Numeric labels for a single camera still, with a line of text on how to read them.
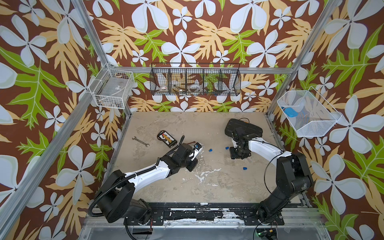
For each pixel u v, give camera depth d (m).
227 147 1.01
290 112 0.86
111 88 0.86
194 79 0.97
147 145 1.01
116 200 0.42
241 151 0.77
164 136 1.05
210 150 0.99
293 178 0.47
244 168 0.91
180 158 0.65
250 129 1.04
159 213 0.75
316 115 0.78
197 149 0.74
